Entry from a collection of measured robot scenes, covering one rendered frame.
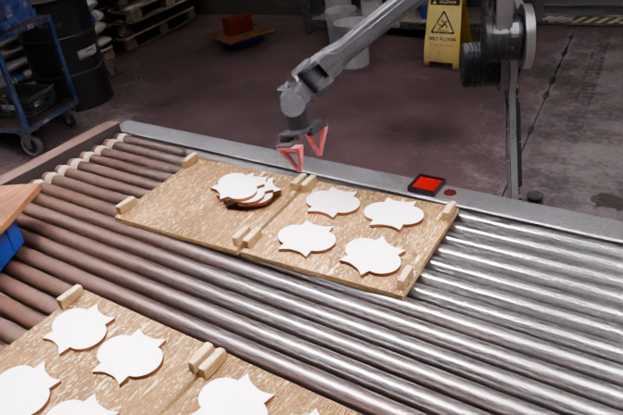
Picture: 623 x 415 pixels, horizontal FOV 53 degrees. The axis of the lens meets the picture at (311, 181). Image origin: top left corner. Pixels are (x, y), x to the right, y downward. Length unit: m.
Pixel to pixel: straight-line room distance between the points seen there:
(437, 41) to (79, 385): 4.24
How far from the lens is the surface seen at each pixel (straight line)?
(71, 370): 1.31
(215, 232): 1.56
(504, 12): 2.01
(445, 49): 5.06
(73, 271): 1.61
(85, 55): 5.29
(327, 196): 1.60
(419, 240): 1.44
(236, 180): 1.67
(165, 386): 1.20
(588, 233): 1.53
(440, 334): 1.23
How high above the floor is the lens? 1.78
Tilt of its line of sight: 30 degrees down
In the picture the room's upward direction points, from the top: 8 degrees counter-clockwise
